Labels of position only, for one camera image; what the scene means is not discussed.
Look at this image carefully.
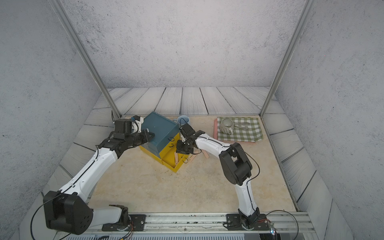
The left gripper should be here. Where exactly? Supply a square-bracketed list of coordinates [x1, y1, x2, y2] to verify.
[125, 128, 156, 148]

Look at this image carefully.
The yellow bottom drawer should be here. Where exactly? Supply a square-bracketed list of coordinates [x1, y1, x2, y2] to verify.
[162, 148, 189, 173]

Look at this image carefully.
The pink fruit knife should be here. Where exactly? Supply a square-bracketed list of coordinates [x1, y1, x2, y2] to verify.
[175, 152, 179, 165]
[189, 154, 198, 162]
[202, 150, 210, 159]

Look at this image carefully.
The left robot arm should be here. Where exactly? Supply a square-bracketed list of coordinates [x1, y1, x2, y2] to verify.
[43, 130, 155, 235]

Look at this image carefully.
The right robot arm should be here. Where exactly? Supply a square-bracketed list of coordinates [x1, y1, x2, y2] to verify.
[177, 124, 261, 230]

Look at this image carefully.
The teal and yellow drawer cabinet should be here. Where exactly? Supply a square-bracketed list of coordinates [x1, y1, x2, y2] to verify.
[141, 112, 179, 162]

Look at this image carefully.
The light blue mug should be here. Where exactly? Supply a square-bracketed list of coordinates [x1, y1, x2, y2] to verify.
[176, 116, 190, 126]

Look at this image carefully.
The striped ceramic cup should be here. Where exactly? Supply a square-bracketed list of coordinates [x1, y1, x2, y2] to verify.
[220, 119, 234, 135]

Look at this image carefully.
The metal spoon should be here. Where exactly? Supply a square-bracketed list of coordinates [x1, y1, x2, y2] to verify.
[234, 123, 250, 130]

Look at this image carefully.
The green checkered cloth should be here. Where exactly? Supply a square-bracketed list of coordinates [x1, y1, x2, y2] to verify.
[217, 116, 264, 143]

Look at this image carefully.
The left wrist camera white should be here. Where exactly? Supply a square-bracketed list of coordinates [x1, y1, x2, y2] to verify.
[131, 115, 144, 133]

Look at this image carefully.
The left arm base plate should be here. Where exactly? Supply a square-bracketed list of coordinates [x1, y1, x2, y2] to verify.
[102, 214, 147, 232]

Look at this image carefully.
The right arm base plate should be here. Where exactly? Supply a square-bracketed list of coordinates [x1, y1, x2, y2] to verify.
[223, 214, 271, 231]

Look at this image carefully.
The aluminium front rail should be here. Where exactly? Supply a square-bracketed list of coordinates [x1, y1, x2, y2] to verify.
[54, 211, 323, 240]

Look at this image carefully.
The left aluminium frame post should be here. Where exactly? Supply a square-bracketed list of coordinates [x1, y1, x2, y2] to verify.
[49, 0, 122, 118]

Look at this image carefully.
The aluminium frame post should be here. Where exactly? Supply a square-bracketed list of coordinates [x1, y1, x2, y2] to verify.
[260, 0, 317, 118]
[49, 0, 122, 118]

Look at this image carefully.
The right aluminium frame post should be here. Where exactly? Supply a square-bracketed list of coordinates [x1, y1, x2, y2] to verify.
[260, 0, 317, 118]

